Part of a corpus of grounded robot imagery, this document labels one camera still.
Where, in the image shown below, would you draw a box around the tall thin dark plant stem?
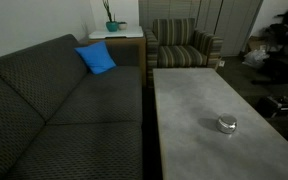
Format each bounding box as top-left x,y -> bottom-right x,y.
102,0 -> 113,23

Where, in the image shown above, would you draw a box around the grey folding closet door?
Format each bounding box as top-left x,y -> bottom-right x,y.
197,0 -> 264,57

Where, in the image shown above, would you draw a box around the brown cardboard box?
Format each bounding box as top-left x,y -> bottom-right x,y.
247,35 -> 268,53

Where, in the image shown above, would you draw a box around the blue square pillow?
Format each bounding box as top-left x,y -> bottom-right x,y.
73,40 -> 117,75

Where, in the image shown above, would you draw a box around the round silver container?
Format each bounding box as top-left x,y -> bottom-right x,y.
216,118 -> 238,135

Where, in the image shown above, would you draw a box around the striped armchair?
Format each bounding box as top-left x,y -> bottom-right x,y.
143,17 -> 224,88

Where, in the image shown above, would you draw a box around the small white pot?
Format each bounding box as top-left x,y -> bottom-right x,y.
117,21 -> 128,31

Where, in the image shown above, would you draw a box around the teal pot with green plant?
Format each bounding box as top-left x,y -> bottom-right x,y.
105,12 -> 119,33

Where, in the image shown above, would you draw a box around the black case with silver trim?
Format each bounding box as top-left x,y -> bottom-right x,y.
257,94 -> 288,118

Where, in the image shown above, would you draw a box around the dark grey patterned sofa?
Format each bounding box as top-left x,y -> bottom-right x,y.
0,33 -> 144,180

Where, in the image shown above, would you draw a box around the grey window blinds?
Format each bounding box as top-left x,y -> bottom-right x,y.
138,0 -> 202,31

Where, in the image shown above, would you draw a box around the wooden side table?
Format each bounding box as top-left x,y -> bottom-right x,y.
87,35 -> 148,88

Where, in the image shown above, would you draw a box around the white plastic bag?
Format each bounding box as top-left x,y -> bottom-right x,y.
242,49 -> 271,69

